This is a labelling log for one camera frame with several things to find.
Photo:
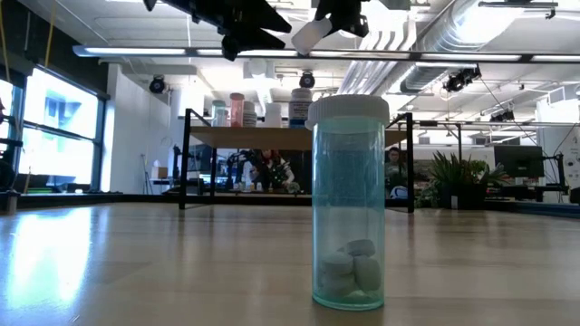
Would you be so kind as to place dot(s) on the silver ventilation duct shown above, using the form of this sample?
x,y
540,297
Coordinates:
x,y
435,45

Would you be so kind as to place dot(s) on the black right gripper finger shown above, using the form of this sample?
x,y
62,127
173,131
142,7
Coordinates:
x,y
355,25
330,9

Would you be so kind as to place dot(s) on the dark background desk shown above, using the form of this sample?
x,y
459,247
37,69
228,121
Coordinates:
x,y
521,192

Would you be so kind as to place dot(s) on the black computer monitor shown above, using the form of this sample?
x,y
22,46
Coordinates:
x,y
519,160

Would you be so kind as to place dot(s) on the wooden shelf black metal legs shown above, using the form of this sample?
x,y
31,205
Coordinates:
x,y
254,138

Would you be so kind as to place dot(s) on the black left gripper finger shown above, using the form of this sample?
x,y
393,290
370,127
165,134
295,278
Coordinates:
x,y
247,43
256,17

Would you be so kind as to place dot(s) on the black ceiling track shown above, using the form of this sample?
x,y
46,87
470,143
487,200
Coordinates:
x,y
516,4

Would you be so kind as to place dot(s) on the round white labelled medicine bottle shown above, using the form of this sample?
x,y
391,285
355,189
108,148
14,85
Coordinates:
x,y
250,115

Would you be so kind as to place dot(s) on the white round object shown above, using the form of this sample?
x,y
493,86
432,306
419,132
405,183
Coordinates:
x,y
399,192

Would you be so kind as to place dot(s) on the black ceiling camera rig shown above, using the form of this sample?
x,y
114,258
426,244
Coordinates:
x,y
462,79

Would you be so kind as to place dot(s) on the teal pill bottle white cap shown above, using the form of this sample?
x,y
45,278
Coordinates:
x,y
348,204
216,106

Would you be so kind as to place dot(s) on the black ceiling spotlight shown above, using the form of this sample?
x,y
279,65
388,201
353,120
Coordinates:
x,y
306,80
157,84

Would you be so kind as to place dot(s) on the black background robot arm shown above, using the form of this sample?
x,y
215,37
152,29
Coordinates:
x,y
233,169

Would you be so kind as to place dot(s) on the large window dark frame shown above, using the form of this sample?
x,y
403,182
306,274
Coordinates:
x,y
59,117

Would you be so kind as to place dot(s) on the green potted plant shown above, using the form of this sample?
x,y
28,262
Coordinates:
x,y
453,172

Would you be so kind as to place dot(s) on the cardboard box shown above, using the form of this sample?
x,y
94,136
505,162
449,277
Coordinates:
x,y
159,172

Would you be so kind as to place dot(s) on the long ceiling light bar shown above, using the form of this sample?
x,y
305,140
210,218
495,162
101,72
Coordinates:
x,y
136,51
471,57

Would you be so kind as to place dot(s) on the black ceiling device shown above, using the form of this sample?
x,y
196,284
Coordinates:
x,y
502,115

